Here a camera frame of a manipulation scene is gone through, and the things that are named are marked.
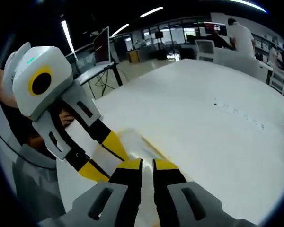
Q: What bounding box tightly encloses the large monitor on stand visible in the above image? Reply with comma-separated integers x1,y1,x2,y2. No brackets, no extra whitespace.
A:
93,26,111,66

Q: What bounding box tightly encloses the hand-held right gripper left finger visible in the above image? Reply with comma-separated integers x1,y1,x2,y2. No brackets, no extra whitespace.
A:
39,158,144,227

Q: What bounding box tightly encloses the wall-mounted screen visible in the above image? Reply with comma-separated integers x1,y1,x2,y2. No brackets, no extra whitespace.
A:
204,22,228,36

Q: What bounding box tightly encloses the grey mesh office chair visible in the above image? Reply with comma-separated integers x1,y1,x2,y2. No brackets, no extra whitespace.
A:
0,99,67,224

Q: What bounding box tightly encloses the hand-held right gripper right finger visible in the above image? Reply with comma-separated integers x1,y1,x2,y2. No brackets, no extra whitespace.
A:
152,158,258,227

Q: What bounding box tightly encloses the white office partition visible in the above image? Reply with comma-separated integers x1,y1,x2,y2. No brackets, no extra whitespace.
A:
213,46,275,84

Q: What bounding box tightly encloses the black-legged side table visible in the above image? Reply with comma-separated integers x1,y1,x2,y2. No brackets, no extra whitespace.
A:
78,62,123,100

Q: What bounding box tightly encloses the yellow bin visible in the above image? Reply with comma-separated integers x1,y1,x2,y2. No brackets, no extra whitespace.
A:
127,50,140,63

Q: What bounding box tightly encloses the clear plastic bag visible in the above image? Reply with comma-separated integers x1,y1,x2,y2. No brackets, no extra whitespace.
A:
115,127,174,227

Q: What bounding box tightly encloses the person's left hand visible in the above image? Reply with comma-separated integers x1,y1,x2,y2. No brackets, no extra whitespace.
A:
58,111,76,127

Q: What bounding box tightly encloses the white mesh chair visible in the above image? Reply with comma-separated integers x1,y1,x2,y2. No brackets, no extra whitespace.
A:
269,68,284,98
195,39,216,63

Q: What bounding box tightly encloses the long ceiling light strip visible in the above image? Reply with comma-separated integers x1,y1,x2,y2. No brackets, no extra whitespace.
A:
198,0,267,13

